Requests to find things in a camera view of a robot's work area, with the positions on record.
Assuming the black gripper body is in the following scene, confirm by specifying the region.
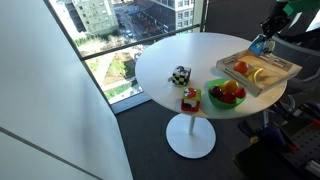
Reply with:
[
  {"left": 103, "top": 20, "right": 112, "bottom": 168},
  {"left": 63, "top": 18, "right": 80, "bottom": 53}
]
[{"left": 260, "top": 14, "right": 291, "bottom": 38}]

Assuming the wooden slatted tray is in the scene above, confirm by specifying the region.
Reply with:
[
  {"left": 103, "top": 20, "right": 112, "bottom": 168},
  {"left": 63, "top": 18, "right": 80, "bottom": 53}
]
[{"left": 215, "top": 47, "right": 303, "bottom": 98}]

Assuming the green red picture soft block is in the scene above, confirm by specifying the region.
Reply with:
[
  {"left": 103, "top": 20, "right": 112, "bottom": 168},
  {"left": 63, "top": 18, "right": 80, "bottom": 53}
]
[{"left": 180, "top": 86, "right": 203, "bottom": 113}]

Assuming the grey office chair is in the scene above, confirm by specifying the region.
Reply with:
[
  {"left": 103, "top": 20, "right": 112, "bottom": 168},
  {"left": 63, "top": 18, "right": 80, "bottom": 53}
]
[{"left": 266, "top": 33, "right": 320, "bottom": 95}]

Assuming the yellow banana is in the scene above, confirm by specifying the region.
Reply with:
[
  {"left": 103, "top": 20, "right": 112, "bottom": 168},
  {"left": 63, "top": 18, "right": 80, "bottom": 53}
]
[{"left": 247, "top": 66, "right": 265, "bottom": 85}]

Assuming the small bright red fruit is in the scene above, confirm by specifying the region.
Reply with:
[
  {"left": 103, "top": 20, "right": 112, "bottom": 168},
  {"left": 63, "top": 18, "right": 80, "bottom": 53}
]
[{"left": 234, "top": 87, "right": 247, "bottom": 99}]

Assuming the yellow orange mango fruit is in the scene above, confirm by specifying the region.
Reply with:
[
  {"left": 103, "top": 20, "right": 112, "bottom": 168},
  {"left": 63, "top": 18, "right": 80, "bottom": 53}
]
[{"left": 222, "top": 79, "right": 240, "bottom": 95}]

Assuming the dark red apple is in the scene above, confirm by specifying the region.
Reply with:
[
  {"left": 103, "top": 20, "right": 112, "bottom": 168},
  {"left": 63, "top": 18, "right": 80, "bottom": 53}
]
[{"left": 219, "top": 92, "right": 237, "bottom": 105}]

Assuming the dark purple plum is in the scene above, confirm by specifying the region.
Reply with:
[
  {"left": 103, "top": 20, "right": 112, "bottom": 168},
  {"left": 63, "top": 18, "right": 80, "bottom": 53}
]
[{"left": 209, "top": 85, "right": 224, "bottom": 100}]

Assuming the green plastic bowl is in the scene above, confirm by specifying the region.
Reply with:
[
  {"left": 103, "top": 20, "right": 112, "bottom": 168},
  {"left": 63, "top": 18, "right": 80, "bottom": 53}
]
[{"left": 207, "top": 78, "right": 248, "bottom": 110}]

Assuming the black white checkered toy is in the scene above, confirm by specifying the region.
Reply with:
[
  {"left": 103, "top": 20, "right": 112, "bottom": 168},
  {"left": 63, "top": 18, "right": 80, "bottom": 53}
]
[{"left": 168, "top": 65, "right": 193, "bottom": 87}]

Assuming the black robot mounting board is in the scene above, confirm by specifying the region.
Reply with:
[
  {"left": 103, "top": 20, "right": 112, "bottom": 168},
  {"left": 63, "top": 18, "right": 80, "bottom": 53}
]
[{"left": 274, "top": 122, "right": 320, "bottom": 180}]

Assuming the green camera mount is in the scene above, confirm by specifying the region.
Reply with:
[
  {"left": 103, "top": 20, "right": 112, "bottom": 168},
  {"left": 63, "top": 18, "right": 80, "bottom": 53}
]
[{"left": 283, "top": 0, "right": 320, "bottom": 17}]

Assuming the blue handled clamp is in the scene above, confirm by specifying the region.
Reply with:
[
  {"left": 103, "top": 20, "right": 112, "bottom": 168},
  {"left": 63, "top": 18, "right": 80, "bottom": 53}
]
[
  {"left": 298, "top": 100, "right": 320, "bottom": 127},
  {"left": 238, "top": 119, "right": 298, "bottom": 153}
]

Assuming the dark window rail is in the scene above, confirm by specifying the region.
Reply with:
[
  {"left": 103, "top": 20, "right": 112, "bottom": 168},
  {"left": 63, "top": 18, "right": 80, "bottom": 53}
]
[{"left": 79, "top": 23, "right": 203, "bottom": 62}]

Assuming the white table pedestal base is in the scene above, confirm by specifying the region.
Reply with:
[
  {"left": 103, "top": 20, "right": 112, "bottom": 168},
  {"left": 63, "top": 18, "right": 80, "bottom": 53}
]
[{"left": 165, "top": 113, "right": 217, "bottom": 160}]

